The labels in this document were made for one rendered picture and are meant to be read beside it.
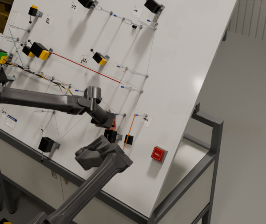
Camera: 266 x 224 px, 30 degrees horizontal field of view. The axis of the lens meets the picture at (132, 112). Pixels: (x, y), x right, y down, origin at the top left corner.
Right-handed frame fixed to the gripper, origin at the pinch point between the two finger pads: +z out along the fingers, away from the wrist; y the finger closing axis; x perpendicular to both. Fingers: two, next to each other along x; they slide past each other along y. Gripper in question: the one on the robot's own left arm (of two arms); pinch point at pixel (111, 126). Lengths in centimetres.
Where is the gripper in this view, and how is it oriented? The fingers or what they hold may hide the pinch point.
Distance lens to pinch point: 222.2
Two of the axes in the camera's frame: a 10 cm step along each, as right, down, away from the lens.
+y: -8.4, -1.8, 5.1
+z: 4.0, 4.3, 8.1
